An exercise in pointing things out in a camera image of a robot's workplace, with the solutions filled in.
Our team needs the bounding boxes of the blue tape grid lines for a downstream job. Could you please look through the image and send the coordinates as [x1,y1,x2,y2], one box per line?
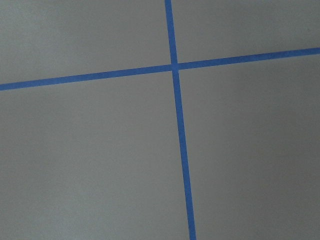
[0,0,320,240]

